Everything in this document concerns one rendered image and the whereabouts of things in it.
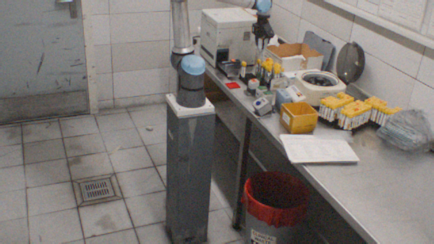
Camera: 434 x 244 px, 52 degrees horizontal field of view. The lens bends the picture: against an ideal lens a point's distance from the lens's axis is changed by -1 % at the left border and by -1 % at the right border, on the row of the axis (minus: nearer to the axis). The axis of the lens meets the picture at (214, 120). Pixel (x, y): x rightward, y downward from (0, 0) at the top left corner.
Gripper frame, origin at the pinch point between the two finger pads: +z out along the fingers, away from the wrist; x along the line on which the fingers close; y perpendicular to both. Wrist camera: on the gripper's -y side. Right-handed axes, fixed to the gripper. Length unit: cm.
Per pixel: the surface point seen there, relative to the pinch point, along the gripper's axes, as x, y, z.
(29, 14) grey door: 112, 159, 18
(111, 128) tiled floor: 61, 129, 110
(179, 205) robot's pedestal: 53, -21, 78
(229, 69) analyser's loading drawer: 8.4, 20.7, 18.1
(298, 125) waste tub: 6, -52, 18
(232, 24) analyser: 2.8, 32.3, -5.5
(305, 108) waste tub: -4.2, -41.5, 15.3
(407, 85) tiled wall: -50, -58, 1
